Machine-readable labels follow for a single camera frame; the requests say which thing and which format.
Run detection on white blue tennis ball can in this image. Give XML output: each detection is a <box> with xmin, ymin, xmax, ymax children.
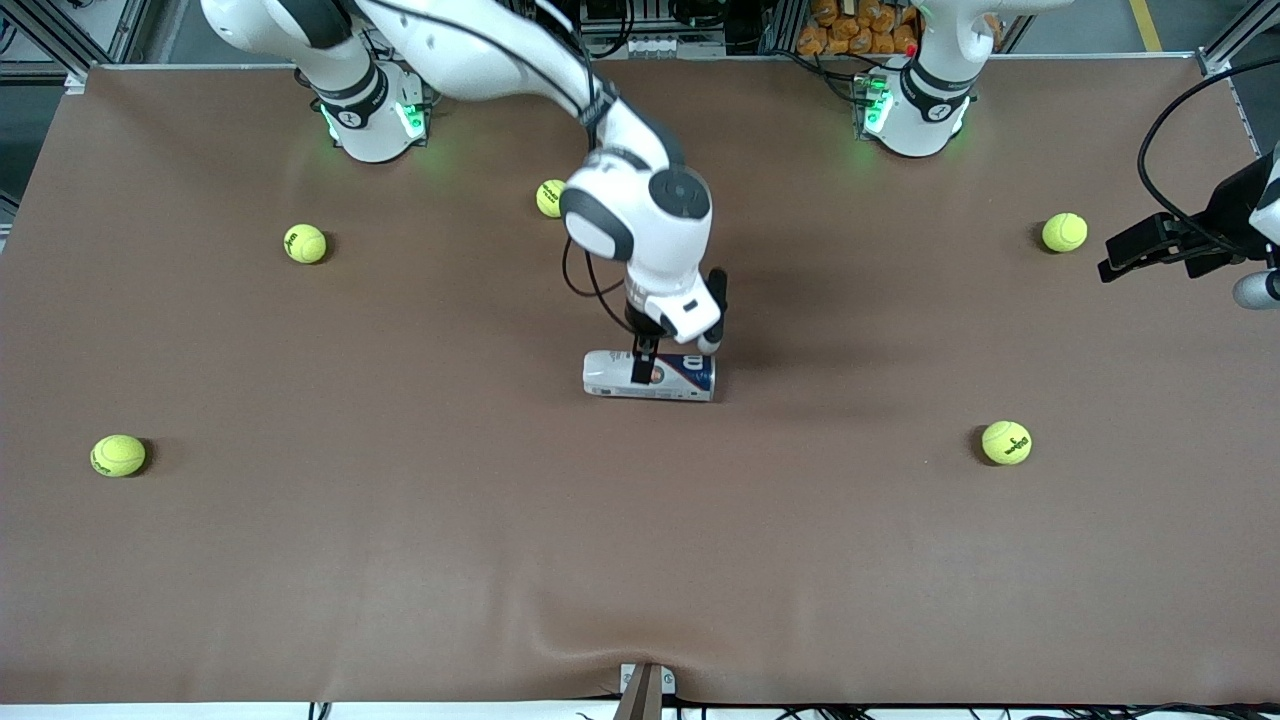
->
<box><xmin>583</xmin><ymin>349</ymin><xmax>717</xmax><ymax>403</ymax></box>

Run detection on brown table mat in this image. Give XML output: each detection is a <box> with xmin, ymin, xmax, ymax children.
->
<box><xmin>0</xmin><ymin>55</ymin><xmax>1280</xmax><ymax>706</ymax></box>

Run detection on orange bagged items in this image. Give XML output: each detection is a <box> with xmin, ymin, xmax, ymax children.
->
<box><xmin>797</xmin><ymin>0</ymin><xmax>923</xmax><ymax>57</ymax></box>

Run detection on brown bar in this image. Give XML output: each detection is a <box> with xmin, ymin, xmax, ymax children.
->
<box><xmin>612</xmin><ymin>664</ymin><xmax>664</xmax><ymax>720</ymax></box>

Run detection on white power strip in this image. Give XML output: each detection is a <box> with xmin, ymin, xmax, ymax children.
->
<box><xmin>393</xmin><ymin>8</ymin><xmax>463</xmax><ymax>43</ymax></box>

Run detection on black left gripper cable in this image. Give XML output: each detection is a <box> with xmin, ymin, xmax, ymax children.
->
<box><xmin>1138</xmin><ymin>58</ymin><xmax>1280</xmax><ymax>256</ymax></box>

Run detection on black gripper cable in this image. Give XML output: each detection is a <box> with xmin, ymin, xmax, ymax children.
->
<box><xmin>1138</xmin><ymin>58</ymin><xmax>1280</xmax><ymax>256</ymax></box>
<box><xmin>355</xmin><ymin>0</ymin><xmax>641</xmax><ymax>333</ymax></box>

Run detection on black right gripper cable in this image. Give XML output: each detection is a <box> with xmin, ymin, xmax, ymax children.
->
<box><xmin>355</xmin><ymin>0</ymin><xmax>641</xmax><ymax>333</ymax></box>

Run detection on aluminium frame post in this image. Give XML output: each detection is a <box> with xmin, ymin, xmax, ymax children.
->
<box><xmin>1198</xmin><ymin>0</ymin><xmax>1280</xmax><ymax>77</ymax></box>
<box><xmin>18</xmin><ymin>0</ymin><xmax>153</xmax><ymax>79</ymax></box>

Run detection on metal clamp bracket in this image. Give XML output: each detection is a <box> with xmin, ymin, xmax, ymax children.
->
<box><xmin>620</xmin><ymin>663</ymin><xmax>677</xmax><ymax>697</ymax></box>

